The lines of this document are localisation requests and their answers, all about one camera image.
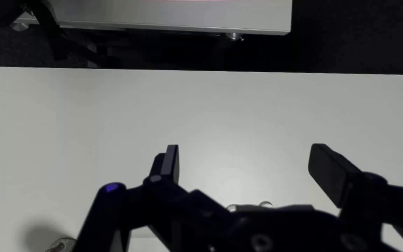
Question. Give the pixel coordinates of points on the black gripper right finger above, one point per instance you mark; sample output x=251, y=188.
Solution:
x=335, y=176

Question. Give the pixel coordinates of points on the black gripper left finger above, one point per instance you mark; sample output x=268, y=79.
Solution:
x=171, y=163

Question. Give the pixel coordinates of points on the white rectangular panel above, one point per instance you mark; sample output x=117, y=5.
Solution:
x=174, y=15

